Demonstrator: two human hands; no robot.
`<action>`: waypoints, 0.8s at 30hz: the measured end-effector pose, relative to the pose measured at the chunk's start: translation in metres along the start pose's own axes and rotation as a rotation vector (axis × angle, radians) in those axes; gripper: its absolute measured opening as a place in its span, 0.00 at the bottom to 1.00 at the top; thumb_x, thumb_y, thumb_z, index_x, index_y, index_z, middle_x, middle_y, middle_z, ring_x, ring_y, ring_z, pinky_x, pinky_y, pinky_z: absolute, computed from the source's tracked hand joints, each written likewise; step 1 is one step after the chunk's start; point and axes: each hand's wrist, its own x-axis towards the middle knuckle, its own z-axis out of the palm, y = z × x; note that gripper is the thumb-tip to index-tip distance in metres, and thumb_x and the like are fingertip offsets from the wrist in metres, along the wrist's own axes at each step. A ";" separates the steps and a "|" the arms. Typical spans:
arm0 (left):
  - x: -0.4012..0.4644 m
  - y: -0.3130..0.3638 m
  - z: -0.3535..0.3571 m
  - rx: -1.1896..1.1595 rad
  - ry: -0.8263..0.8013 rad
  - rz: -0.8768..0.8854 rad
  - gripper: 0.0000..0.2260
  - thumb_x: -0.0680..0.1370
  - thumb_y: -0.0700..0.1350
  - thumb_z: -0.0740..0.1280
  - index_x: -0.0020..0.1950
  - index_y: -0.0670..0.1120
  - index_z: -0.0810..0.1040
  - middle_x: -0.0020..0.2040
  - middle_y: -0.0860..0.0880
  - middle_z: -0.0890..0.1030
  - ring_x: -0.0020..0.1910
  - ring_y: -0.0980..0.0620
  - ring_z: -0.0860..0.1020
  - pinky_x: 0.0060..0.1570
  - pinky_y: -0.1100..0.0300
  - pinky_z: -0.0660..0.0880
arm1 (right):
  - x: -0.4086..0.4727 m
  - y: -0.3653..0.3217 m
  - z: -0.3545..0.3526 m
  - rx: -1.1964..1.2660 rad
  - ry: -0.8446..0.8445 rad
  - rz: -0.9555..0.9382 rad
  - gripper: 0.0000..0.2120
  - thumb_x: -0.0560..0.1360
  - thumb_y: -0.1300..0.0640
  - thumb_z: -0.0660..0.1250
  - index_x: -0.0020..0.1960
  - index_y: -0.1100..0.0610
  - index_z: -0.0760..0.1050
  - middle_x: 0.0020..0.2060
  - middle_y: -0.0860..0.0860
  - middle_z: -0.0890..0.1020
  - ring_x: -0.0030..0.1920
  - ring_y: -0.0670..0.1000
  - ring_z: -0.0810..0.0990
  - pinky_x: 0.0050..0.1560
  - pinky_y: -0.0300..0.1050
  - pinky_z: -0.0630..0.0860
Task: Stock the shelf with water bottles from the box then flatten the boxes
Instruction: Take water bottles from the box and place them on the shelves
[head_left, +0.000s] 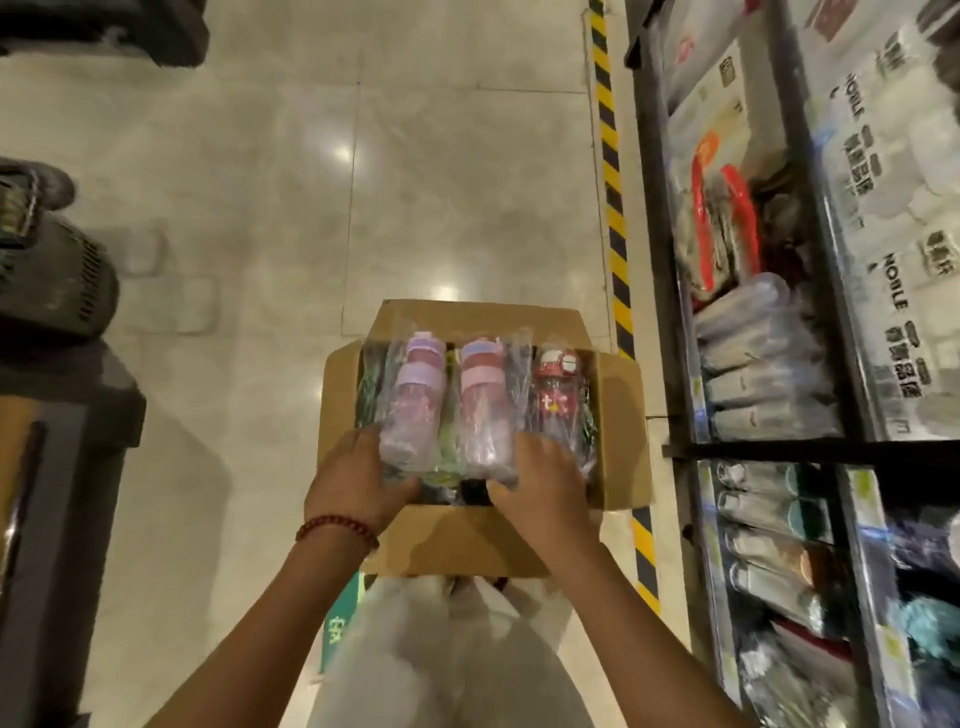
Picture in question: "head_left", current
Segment person's left hand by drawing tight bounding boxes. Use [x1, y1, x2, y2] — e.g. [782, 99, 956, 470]
[303, 423, 425, 553]

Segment person's right hand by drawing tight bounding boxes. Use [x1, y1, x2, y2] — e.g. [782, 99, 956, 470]
[485, 431, 601, 579]

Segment bottles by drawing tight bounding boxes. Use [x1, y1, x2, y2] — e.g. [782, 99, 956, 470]
[354, 341, 601, 508]

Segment brown cardboard box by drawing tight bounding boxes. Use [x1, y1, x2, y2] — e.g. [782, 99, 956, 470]
[316, 298, 654, 580]

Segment mauve bottle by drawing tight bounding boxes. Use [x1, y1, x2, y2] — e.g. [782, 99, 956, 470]
[377, 329, 451, 474]

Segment pink band bottle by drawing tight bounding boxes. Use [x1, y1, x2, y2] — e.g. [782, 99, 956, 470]
[455, 335, 526, 485]

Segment black metal store shelving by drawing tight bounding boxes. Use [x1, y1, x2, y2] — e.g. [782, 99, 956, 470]
[622, 0, 960, 728]

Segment person's right forearm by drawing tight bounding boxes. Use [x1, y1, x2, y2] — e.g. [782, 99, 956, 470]
[551, 539, 751, 728]

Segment person's left forearm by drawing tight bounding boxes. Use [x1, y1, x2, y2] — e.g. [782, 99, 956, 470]
[146, 528, 380, 728]

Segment person's light grey trousers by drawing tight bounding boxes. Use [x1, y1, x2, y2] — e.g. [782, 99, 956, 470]
[307, 575, 598, 728]

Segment pile of clear bagged goods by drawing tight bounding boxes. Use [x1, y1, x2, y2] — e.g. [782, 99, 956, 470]
[693, 273, 845, 444]

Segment dark plastic shopping basket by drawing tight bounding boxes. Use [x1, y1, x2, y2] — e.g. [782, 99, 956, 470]
[0, 168, 121, 343]

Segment red white bagged item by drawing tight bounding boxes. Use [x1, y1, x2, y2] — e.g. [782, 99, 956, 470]
[688, 153, 765, 301]

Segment red bead bracelet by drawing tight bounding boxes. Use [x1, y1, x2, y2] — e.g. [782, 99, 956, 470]
[294, 513, 382, 555]

